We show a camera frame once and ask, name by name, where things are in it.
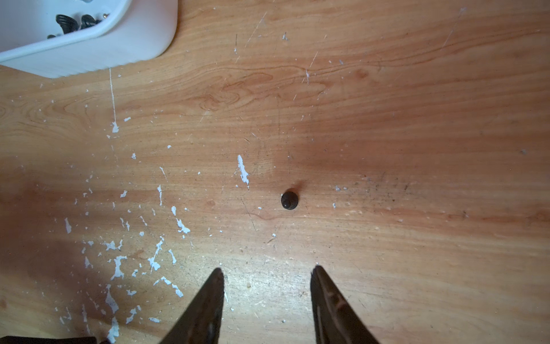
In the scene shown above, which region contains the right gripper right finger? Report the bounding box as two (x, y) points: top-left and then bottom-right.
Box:
(310, 265), (378, 343)

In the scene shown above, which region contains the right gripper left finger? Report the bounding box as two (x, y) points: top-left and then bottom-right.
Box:
(160, 267), (224, 343)

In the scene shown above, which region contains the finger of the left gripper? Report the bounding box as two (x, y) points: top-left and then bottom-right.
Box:
(0, 336), (97, 344)

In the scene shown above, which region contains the black king chess piece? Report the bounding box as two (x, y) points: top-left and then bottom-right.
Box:
(55, 14), (80, 34)

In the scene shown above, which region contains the black knight chess piece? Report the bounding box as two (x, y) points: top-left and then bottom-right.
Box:
(81, 14), (100, 30)

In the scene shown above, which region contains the white plastic storage box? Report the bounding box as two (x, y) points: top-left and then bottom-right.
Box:
(1, 1), (178, 78)

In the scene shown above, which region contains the black pawn right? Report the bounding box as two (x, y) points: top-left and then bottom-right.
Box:
(281, 191), (299, 210)

